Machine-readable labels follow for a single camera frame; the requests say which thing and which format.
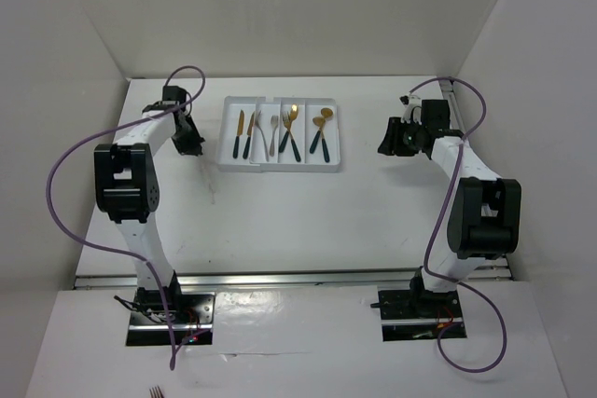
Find gold fork green handle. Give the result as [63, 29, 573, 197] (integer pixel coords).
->
[288, 131, 301, 162]
[279, 103, 299, 153]

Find gold knife green handle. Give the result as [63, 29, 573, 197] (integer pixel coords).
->
[232, 110, 245, 159]
[243, 112, 255, 159]

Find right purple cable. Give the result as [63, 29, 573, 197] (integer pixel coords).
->
[408, 75, 509, 374]

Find purple cable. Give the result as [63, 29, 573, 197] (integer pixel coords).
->
[45, 64, 207, 370]
[408, 75, 509, 374]

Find gold spoon green handle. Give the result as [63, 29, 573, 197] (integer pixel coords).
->
[319, 107, 333, 163]
[309, 116, 326, 154]

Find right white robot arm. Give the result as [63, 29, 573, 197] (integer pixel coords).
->
[378, 95, 521, 318]

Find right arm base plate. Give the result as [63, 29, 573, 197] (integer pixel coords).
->
[370, 290, 466, 342]

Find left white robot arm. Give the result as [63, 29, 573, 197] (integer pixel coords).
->
[93, 86, 204, 323]

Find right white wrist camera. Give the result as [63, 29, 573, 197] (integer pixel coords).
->
[399, 93, 422, 123]

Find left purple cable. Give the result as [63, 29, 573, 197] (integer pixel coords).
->
[45, 64, 207, 370]

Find fork tines at bottom edge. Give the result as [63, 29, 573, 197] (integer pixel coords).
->
[149, 386, 164, 398]

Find white divided cutlery tray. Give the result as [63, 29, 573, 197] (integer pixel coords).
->
[216, 96, 340, 172]

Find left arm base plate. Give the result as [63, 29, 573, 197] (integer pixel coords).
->
[125, 290, 216, 347]

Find silver fork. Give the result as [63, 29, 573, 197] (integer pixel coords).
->
[255, 110, 270, 162]
[269, 115, 279, 158]

